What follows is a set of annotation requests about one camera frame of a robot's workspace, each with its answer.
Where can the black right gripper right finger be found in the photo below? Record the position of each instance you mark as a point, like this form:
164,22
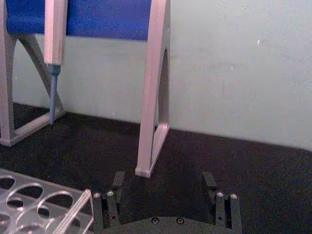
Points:
225,209

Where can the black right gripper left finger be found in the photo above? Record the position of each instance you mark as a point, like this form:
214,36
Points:
107,209

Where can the black table cloth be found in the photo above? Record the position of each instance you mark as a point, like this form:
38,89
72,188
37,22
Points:
256,175

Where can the clear plastic rack with holes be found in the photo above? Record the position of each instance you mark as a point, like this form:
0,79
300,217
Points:
36,214

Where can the grey stand with blue panel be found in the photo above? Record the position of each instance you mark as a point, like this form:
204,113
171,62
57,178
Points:
152,97

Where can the grey pipette with blue tip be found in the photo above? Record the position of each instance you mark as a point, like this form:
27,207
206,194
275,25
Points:
54,36

